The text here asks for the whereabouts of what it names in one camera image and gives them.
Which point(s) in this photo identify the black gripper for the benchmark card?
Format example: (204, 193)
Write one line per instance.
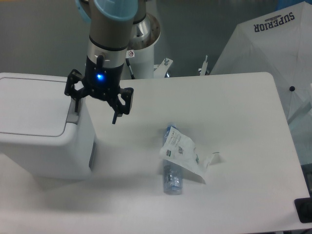
(103, 84)

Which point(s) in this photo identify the white push-lid trash can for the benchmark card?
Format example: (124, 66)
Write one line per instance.
(42, 129)

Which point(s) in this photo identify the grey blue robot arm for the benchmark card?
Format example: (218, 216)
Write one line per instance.
(111, 24)

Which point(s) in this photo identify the torn white plastic wrapper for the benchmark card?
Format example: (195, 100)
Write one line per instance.
(184, 154)

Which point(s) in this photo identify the clear plastic water bottle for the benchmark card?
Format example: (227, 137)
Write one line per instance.
(172, 173)

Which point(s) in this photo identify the white umbrella with lettering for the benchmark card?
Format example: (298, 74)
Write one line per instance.
(279, 43)

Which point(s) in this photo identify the black device at table edge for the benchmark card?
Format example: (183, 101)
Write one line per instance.
(304, 209)

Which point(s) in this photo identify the white pedestal base frame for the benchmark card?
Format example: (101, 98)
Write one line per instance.
(163, 70)

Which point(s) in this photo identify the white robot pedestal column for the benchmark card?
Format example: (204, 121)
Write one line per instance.
(145, 35)

